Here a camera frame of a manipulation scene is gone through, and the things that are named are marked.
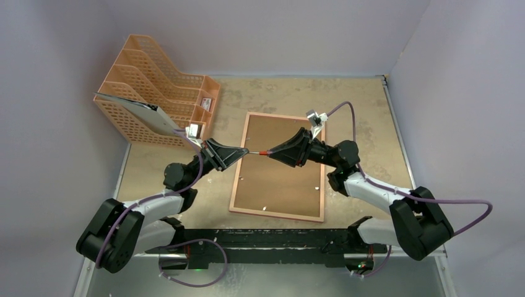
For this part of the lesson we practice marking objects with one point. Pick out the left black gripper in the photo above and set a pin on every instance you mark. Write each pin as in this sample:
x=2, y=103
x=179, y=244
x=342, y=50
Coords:
x=220, y=156

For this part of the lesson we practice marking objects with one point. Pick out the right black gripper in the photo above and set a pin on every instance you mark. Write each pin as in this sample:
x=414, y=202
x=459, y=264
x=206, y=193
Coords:
x=305, y=147

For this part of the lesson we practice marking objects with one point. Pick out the blue red screwdriver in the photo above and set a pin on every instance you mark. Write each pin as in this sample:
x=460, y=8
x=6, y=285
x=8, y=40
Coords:
x=261, y=153

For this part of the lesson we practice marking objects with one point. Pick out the pink picture frame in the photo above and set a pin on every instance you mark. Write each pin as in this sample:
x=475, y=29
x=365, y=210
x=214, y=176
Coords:
x=269, y=188

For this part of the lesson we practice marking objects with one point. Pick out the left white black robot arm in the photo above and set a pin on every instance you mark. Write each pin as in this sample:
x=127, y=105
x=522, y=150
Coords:
x=119, y=230

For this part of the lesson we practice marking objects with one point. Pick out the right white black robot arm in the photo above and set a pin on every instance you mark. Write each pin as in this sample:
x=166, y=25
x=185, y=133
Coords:
x=417, y=223

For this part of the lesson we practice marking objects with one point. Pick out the red white small box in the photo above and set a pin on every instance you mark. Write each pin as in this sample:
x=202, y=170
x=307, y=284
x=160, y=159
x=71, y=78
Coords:
x=206, y=103

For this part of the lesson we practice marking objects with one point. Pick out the grey folder in organizer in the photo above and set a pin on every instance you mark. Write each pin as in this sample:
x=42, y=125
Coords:
x=151, y=115

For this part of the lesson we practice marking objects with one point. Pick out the orange plastic file organizer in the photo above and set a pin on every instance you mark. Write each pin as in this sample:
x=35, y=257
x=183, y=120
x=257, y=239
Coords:
x=147, y=97

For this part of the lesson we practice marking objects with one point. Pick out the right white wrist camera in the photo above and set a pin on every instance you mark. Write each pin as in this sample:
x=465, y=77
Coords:
x=317, y=122

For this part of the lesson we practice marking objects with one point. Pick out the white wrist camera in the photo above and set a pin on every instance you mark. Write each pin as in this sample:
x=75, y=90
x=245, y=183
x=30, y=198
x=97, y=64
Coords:
x=317, y=122
x=194, y=131

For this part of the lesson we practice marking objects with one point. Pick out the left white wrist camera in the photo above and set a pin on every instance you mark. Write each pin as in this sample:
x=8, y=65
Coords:
x=194, y=131

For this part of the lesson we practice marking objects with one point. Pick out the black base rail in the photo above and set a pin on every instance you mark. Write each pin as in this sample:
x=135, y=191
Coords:
x=330, y=247

